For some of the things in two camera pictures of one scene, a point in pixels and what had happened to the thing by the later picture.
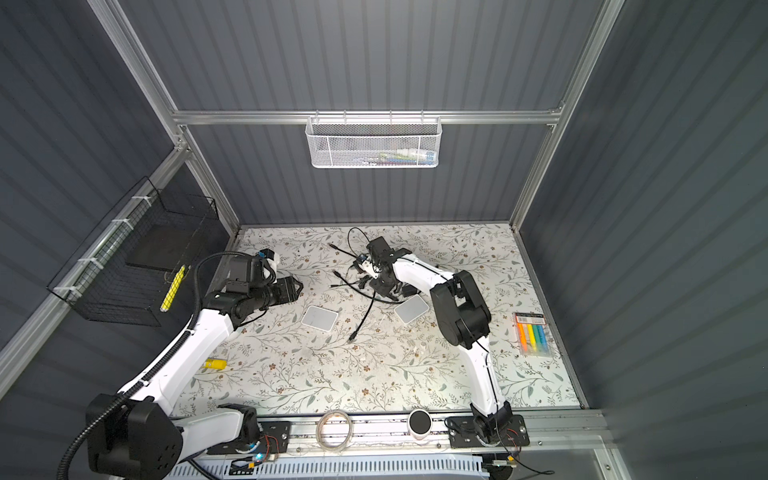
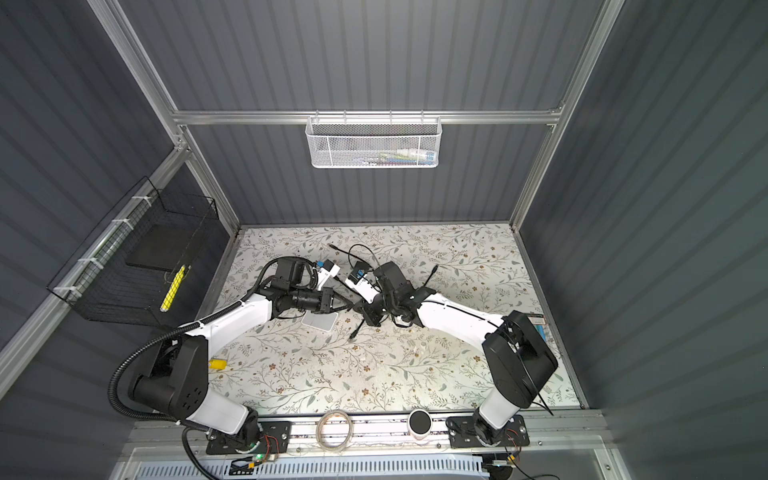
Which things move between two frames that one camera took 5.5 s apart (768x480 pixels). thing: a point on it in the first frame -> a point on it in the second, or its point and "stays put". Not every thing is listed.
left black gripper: (287, 291) -> (326, 301)
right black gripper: (381, 289) -> (372, 318)
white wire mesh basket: (373, 142) stays put
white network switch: (319, 318) stays put
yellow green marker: (172, 290) stays put
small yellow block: (215, 364) stays put
